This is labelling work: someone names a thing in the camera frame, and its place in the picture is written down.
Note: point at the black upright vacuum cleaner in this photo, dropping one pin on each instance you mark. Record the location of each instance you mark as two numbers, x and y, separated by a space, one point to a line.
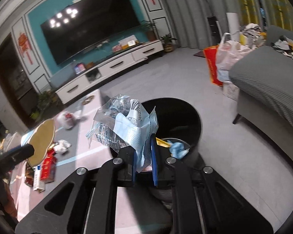
214 25

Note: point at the person's left hand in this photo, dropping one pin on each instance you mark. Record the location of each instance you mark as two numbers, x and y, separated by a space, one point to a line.
6 200

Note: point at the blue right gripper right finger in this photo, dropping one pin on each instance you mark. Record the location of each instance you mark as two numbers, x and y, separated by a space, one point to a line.
153 144

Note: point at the red chinese knot left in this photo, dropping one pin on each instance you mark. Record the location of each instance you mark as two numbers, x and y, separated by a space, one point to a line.
24 46

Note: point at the white tv cabinet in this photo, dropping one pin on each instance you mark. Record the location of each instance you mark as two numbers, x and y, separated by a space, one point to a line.
107 69

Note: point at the pile of clothes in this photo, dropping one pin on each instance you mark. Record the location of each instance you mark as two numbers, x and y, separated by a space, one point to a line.
252 36

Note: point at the light blue plastic wrapper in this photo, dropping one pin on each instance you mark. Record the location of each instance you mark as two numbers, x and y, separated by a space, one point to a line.
178 150

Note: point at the large black television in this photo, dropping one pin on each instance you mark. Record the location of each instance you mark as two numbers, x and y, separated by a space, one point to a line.
86 23

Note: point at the black trash bin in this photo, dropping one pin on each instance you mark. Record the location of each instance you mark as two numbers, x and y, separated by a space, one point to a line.
178 121

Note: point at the white paper cup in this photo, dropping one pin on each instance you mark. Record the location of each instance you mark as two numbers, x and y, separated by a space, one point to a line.
41 140

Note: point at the white paper roll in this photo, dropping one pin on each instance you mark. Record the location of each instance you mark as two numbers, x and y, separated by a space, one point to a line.
234 26

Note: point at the dark green snack bag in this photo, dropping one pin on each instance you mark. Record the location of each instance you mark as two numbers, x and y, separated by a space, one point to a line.
29 175

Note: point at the clear printed plastic wrapper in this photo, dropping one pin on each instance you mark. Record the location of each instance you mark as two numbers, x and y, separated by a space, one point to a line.
123 121

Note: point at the yellow chip bag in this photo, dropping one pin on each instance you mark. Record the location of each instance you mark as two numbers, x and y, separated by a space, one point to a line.
162 143

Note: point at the red paper shopping bag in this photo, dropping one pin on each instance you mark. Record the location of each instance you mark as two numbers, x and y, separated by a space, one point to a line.
210 56

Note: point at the pink white plastic bag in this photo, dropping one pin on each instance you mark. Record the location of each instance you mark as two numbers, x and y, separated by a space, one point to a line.
228 53

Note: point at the grey sofa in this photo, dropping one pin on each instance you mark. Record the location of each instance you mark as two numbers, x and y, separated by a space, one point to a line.
265 81

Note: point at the potted plants on left stand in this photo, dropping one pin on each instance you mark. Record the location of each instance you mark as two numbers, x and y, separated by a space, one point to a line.
47 106

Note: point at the potted plant by curtain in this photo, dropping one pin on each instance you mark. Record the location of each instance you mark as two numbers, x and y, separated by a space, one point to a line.
168 42

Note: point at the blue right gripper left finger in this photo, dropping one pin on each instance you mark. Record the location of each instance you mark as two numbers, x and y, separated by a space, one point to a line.
134 168

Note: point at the red cigarette carton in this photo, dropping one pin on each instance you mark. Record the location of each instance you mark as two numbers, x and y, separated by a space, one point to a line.
49 167

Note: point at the white tissue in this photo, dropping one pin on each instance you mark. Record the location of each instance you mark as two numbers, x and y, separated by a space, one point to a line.
61 146

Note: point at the grey curtain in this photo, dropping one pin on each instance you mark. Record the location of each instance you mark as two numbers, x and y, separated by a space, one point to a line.
188 19

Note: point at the potted plant on cabinet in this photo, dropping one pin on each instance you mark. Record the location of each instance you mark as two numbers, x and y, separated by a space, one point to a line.
149 28

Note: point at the white medicine box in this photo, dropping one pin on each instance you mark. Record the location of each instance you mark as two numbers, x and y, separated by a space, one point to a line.
38 184

